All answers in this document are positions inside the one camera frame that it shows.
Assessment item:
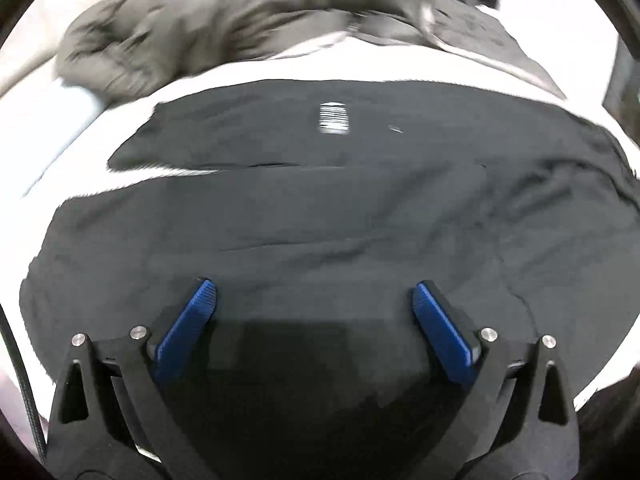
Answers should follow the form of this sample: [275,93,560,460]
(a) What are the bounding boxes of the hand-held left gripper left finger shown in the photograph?
[44,277,221,480]

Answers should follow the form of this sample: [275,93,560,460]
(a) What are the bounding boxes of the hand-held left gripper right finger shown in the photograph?
[411,281,582,480]

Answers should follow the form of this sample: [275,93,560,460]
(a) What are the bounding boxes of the black pants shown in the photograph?
[19,78,638,480]

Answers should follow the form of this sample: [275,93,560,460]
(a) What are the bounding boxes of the light blue pillow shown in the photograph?
[25,77,108,196]

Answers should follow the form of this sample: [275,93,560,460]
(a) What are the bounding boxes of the grey duvet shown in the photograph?
[54,0,568,111]

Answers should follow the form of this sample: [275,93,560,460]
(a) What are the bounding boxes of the black cable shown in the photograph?
[0,305,47,458]

